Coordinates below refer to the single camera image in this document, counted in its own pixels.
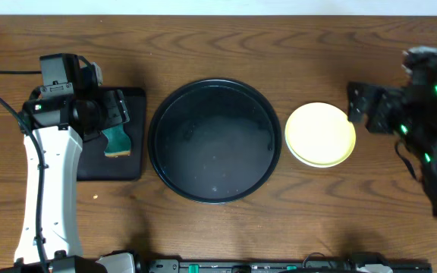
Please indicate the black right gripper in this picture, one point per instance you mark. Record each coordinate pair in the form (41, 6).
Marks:
(381, 102)

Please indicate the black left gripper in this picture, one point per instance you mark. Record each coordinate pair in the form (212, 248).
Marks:
(116, 110)

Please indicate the green yellow sponge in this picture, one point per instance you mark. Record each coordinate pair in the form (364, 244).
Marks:
(119, 143)

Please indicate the yellow plate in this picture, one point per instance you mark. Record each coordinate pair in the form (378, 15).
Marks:
(320, 132)

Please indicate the light green plate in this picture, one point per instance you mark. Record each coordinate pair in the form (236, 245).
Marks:
(318, 165)

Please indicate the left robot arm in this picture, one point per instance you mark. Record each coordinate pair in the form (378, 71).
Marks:
(70, 108)

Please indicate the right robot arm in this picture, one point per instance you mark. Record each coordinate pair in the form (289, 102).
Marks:
(410, 112)

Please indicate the rectangular black tray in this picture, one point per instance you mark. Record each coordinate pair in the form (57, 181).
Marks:
(94, 165)

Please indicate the round black tray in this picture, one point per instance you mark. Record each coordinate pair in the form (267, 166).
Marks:
(214, 140)

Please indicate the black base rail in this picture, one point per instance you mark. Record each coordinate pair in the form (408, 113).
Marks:
(313, 263)

